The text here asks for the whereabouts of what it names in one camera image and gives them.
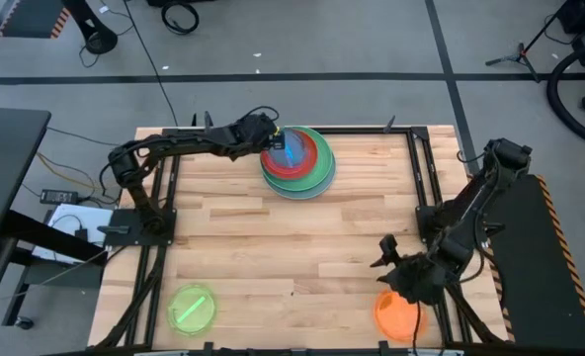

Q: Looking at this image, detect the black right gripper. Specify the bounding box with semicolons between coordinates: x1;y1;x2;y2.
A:
370;233;451;306

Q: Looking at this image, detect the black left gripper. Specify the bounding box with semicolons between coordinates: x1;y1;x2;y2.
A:
232;112;288;152

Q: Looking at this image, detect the teal translucent plastic plate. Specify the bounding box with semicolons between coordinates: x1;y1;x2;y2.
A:
267;129;307;170

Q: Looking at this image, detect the orange opaque plastic plate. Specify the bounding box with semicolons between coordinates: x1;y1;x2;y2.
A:
260;128;320;181

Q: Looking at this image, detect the green plastic plate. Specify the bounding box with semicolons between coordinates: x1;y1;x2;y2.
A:
261;126;334;193

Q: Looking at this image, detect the large light blue plate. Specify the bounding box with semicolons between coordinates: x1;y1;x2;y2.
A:
260;126;337;202

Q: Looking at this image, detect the orange translucent plastic plate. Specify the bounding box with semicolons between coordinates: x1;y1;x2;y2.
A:
373;289;429;344

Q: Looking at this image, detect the black hazard-striped floor mat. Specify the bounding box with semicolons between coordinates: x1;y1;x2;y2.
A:
477;173;585;352

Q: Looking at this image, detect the lime translucent plastic plate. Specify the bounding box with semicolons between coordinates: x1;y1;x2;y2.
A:
167;282;218;337

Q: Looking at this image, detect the white paper sheet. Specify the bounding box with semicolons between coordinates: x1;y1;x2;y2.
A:
31;203;115;264

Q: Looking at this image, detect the black stand base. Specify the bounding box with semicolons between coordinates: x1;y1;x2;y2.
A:
59;0;120;55

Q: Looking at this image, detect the black power adapter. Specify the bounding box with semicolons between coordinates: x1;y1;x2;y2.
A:
39;188;80;205

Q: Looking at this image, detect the black tripod stand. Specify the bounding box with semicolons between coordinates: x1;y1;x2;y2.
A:
484;0;570;84

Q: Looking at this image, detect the black desk top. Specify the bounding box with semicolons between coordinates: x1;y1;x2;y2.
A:
0;107;52;243

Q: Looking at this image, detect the small hazard-striped floor mat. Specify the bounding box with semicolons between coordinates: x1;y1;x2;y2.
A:
0;0;71;40

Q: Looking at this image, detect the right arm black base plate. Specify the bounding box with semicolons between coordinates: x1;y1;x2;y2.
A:
415;205;505;244

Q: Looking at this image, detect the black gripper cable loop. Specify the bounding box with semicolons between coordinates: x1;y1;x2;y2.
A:
410;301;422;356

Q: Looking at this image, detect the black aluminium table frame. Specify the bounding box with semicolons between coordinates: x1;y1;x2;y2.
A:
94;126;509;353

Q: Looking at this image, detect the coiled black cable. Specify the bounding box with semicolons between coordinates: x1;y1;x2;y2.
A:
160;1;201;36

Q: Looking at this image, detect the long thin floor cable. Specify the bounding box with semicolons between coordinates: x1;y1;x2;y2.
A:
122;0;180;128

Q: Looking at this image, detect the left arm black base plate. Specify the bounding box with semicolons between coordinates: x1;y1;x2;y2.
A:
98;207;178;247

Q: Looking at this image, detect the thick black hose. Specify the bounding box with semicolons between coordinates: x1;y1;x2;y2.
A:
545;39;585;153

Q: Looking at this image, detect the black desk leg frame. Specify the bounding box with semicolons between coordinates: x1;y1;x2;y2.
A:
0;210;109;327

